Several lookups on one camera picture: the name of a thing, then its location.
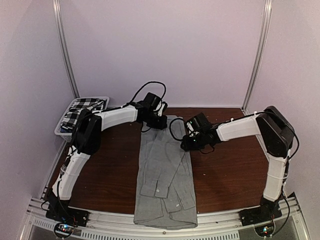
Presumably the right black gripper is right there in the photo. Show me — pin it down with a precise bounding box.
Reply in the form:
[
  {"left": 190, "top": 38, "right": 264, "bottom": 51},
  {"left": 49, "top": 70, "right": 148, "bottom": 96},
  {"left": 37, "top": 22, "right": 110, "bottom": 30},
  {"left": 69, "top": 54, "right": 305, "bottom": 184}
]
[{"left": 181, "top": 131, "right": 206, "bottom": 151}]

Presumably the grey long sleeve shirt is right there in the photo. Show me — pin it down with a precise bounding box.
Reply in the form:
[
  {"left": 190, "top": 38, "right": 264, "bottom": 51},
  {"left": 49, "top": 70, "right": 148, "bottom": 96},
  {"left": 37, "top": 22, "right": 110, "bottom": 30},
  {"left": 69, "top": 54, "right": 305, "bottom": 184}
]
[{"left": 133, "top": 115, "right": 198, "bottom": 230}]

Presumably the white plastic basket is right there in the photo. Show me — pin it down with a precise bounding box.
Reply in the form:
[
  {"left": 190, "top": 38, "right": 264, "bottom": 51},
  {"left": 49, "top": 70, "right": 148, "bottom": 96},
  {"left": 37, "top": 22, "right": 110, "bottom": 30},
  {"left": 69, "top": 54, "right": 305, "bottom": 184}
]
[{"left": 54, "top": 96, "right": 110, "bottom": 143}]

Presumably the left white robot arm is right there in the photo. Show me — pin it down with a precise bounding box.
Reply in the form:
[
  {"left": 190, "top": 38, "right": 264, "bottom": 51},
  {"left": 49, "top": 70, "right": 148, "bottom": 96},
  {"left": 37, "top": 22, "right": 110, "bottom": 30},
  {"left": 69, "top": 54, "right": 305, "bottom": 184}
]
[{"left": 47, "top": 92, "right": 168, "bottom": 203}]

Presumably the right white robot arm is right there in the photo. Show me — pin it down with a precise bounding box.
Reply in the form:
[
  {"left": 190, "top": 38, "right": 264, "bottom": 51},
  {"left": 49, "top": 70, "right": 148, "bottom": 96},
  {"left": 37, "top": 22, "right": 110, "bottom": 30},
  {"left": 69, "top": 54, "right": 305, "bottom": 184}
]
[{"left": 180, "top": 105, "right": 299, "bottom": 221}]

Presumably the black white checkered shirt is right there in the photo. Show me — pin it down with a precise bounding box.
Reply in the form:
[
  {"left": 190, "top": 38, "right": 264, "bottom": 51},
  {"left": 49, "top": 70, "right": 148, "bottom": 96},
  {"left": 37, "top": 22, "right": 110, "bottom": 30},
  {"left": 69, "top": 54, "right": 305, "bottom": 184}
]
[{"left": 60, "top": 98, "right": 106, "bottom": 133}]

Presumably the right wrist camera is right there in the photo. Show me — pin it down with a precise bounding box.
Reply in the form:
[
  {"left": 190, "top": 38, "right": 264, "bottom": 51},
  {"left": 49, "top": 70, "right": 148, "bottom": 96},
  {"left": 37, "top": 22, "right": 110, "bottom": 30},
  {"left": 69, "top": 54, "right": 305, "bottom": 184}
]
[{"left": 185, "top": 121, "right": 195, "bottom": 137}]

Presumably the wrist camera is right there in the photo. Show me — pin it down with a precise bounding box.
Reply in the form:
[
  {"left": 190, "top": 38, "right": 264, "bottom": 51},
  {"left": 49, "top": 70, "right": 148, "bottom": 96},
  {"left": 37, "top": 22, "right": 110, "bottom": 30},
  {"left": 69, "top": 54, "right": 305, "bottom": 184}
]
[
  {"left": 153, "top": 100, "right": 168, "bottom": 117},
  {"left": 185, "top": 121, "right": 195, "bottom": 137}
]

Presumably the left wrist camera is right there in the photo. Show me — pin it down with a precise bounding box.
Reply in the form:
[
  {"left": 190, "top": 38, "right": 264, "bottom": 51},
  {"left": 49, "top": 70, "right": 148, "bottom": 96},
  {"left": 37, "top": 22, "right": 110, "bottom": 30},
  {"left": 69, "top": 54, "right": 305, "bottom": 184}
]
[{"left": 153, "top": 100, "right": 168, "bottom": 117}]

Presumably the right black cable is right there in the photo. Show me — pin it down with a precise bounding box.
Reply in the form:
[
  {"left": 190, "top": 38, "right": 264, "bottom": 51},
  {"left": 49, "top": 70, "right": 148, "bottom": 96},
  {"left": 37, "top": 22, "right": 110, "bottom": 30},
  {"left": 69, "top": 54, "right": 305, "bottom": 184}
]
[{"left": 169, "top": 117, "right": 187, "bottom": 142}]

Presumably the black cable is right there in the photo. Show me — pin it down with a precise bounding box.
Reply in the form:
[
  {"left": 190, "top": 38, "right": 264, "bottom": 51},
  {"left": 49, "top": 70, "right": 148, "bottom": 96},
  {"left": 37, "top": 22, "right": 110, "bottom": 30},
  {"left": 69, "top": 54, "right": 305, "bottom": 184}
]
[
  {"left": 169, "top": 117, "right": 187, "bottom": 142},
  {"left": 127, "top": 80, "right": 168, "bottom": 106}
]

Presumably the left black cable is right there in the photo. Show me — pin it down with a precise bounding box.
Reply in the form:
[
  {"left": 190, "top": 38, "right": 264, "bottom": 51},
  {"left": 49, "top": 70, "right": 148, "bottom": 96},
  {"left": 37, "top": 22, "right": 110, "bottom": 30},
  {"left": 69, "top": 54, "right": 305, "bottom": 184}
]
[{"left": 127, "top": 80, "right": 168, "bottom": 106}]

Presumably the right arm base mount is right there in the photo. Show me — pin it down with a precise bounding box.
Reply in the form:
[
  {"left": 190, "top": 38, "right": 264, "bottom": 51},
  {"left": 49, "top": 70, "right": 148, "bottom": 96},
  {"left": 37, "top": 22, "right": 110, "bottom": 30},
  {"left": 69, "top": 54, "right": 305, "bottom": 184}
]
[{"left": 239, "top": 206, "right": 282, "bottom": 238}]

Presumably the aluminium front rail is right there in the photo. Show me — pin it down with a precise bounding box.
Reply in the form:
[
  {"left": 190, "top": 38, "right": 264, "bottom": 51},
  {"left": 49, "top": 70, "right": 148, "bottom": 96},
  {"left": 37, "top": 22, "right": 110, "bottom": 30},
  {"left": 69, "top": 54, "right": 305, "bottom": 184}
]
[{"left": 18, "top": 197, "right": 310, "bottom": 240}]

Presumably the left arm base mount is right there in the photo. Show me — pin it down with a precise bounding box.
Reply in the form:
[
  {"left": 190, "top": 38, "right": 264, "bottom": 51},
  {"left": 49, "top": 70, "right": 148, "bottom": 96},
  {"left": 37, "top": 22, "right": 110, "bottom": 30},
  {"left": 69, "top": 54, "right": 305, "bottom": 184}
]
[{"left": 45, "top": 208, "right": 89, "bottom": 239}]

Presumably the left aluminium corner post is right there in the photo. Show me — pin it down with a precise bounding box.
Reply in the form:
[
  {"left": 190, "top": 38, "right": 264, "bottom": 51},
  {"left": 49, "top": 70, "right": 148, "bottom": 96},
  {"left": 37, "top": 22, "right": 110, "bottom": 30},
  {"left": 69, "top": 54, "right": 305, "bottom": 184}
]
[{"left": 52, "top": 0, "right": 80, "bottom": 98}]

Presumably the aluminium corner post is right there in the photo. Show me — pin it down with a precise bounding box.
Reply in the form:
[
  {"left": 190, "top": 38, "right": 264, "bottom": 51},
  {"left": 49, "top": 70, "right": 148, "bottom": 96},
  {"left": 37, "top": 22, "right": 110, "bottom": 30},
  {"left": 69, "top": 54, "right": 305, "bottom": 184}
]
[
  {"left": 52, "top": 0, "right": 80, "bottom": 98},
  {"left": 241, "top": 0, "right": 273, "bottom": 114}
]

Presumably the right aluminium corner post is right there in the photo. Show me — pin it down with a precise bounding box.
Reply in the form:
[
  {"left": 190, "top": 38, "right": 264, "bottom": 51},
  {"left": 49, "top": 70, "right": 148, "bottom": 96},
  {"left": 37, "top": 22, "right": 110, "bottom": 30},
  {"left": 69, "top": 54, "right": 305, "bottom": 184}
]
[{"left": 241, "top": 0, "right": 273, "bottom": 114}]

